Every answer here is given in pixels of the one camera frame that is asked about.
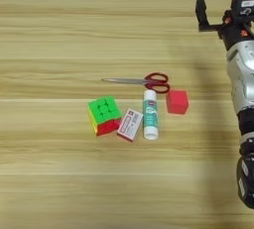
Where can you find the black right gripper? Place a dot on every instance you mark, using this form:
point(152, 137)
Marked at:
point(236, 33)

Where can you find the red cube block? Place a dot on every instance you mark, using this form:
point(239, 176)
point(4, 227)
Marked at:
point(177, 102)

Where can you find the white teal glue stick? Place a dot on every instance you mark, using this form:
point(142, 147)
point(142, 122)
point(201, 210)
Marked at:
point(150, 115)

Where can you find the green red puzzle cube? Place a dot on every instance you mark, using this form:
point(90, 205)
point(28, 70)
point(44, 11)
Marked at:
point(104, 114)

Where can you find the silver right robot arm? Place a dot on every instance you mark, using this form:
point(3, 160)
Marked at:
point(243, 81)

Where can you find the small black box white label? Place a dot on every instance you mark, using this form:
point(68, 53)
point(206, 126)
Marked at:
point(243, 6)

